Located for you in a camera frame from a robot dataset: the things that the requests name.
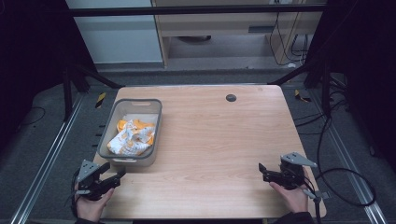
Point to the person's left hand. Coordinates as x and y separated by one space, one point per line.
91 208

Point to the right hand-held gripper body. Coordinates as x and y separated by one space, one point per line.
292 174

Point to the white cabinet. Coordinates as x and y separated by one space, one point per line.
118 37

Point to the black horizontal frame bar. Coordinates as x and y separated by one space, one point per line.
186 10

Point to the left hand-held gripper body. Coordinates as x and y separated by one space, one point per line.
88 183

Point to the grey plastic bin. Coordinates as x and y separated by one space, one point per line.
112 137

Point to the yellow and black tape strip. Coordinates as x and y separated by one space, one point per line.
301 96
100 100

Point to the orange and white cloth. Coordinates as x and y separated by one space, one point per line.
132 138

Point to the light wooden desk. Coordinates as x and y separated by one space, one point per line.
218 25

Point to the black curtain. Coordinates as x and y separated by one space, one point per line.
367 62
31 56

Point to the aluminium floor rail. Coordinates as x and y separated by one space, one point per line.
348 161
46 161

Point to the person's right hand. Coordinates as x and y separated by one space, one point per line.
291 197

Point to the black metal stand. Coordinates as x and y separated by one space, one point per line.
67 93
325 87

